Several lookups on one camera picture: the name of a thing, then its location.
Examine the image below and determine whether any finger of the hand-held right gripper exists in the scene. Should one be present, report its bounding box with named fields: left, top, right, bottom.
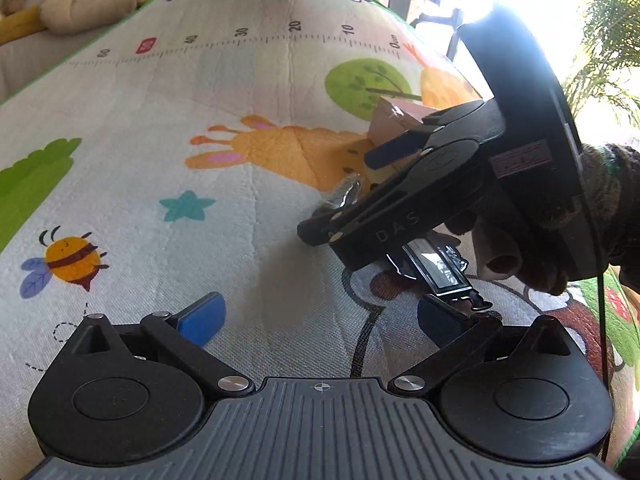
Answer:
left=297, top=160, right=431, bottom=247
left=364, top=101, right=503, bottom=171

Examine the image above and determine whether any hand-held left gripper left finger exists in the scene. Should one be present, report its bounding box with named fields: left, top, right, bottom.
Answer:
left=75, top=291, right=257, bottom=398

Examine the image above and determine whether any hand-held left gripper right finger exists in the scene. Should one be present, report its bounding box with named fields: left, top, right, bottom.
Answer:
left=389, top=294, right=576, bottom=401

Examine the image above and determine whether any white cardboard box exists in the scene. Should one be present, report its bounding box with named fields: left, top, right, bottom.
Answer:
left=367, top=97, right=441, bottom=161

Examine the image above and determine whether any shiny plastic packet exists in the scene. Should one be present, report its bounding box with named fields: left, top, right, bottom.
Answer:
left=320, top=172, right=366, bottom=211

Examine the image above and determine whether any black photo keychain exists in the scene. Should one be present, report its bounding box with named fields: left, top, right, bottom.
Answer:
left=385, top=240, right=493, bottom=313

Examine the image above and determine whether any person's right hand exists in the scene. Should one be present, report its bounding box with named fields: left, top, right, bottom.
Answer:
left=517, top=142, right=640, bottom=297

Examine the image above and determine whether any potted plant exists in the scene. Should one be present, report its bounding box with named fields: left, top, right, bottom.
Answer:
left=562, top=0, right=640, bottom=131

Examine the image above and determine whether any printed cartoon play mat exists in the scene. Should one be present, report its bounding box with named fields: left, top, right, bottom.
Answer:
left=0, top=0, right=640, bottom=480

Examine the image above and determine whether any grey sofa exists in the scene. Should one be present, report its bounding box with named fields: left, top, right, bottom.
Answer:
left=0, top=10, right=146, bottom=106

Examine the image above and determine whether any cream pillow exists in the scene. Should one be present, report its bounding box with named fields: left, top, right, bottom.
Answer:
left=40, top=0, right=148, bottom=36

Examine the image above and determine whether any yellow cushion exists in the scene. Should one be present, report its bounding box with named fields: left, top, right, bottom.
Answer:
left=0, top=4, right=51, bottom=46

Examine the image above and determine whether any black cable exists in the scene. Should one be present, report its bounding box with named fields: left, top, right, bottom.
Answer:
left=595, top=272, right=613, bottom=466

